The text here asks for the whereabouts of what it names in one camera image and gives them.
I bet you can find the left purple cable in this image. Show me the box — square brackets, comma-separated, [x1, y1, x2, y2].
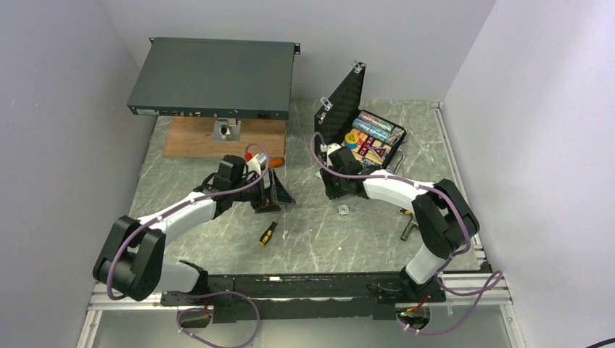
[105, 142, 271, 301]

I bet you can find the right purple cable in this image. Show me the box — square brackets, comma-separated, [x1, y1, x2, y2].
[310, 132, 505, 337]

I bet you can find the black poker chip case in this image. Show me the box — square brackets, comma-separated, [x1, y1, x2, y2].
[314, 61, 407, 168]

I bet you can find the yellow black handle screwdriver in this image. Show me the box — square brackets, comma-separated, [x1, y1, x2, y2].
[259, 221, 278, 246]

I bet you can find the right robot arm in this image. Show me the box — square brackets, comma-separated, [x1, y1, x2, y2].
[321, 144, 480, 301]

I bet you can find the wooden board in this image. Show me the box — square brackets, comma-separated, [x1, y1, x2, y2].
[162, 117, 286, 158]

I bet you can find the dark green rack server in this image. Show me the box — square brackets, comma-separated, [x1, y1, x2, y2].
[127, 37, 301, 120]

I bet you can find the grey metal T wrench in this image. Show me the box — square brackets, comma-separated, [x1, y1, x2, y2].
[400, 214, 418, 241]

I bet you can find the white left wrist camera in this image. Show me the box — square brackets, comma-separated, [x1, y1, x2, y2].
[244, 152, 267, 176]

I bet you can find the purple cable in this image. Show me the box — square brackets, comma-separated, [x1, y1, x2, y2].
[310, 132, 505, 337]
[105, 142, 271, 301]

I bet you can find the blue yellow card deck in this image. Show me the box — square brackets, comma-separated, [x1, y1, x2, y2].
[364, 141, 392, 165]

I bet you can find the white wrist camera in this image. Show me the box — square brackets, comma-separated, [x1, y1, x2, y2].
[244, 152, 267, 176]
[319, 143, 341, 154]

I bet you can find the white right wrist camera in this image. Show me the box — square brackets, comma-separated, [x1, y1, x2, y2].
[319, 143, 341, 154]

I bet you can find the red triangular dealer token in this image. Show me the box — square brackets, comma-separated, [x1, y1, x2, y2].
[369, 145, 389, 163]

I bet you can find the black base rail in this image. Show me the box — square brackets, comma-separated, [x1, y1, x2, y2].
[161, 271, 446, 323]

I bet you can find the orange handle screwdriver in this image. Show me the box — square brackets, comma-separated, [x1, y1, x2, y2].
[269, 157, 284, 168]

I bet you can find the blue yellow dealer button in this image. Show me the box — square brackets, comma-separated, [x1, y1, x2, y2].
[344, 132, 360, 149]

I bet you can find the silver metal stand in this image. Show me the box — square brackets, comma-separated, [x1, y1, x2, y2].
[212, 118, 242, 142]

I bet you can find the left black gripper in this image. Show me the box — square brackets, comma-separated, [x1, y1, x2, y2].
[231, 168, 295, 214]

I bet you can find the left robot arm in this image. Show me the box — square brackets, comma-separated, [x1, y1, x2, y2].
[92, 153, 296, 305]

